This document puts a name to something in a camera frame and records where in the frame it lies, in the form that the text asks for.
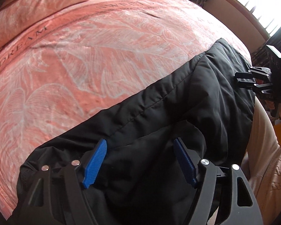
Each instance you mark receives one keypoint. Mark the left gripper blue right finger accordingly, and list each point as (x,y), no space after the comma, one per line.
(188,161)

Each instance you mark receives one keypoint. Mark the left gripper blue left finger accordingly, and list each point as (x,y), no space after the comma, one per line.
(93,162)

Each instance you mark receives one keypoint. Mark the black padded pants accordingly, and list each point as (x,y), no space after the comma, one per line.
(140,180)

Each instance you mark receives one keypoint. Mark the pink leaf-pattern blanket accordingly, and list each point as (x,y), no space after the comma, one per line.
(65,68)

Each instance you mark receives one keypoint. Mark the lower pink pillow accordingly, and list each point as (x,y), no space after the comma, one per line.
(18,15)

